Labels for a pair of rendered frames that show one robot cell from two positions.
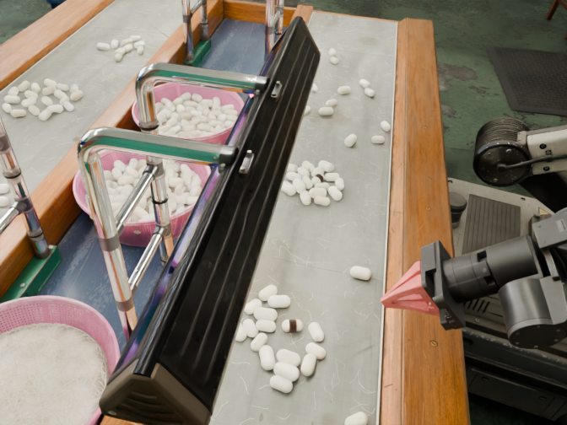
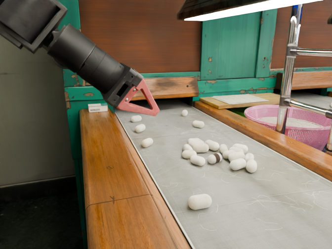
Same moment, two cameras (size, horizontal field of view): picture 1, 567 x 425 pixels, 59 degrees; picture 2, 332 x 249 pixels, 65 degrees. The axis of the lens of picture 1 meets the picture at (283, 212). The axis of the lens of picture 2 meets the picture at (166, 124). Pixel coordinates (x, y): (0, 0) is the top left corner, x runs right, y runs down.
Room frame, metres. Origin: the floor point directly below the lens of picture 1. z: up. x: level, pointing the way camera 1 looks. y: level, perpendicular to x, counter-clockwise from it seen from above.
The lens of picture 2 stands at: (0.87, -0.34, 0.98)
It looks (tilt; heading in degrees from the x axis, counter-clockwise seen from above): 17 degrees down; 154
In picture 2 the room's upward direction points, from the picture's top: straight up
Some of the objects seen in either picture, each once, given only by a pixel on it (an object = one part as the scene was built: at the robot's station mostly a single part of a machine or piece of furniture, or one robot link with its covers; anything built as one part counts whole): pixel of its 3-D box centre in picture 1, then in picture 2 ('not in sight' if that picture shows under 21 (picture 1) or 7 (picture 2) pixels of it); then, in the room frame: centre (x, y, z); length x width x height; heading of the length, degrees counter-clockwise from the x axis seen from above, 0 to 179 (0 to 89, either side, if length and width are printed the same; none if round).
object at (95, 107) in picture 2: not in sight; (98, 107); (0.01, -0.17, 0.78); 0.06 x 0.04 x 0.02; 82
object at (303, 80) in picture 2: not in sight; (309, 79); (0.11, 0.71, 0.83); 0.30 x 0.06 x 0.07; 82
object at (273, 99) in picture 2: not in sight; (247, 100); (0.12, 0.37, 0.77); 0.33 x 0.15 x 0.01; 82
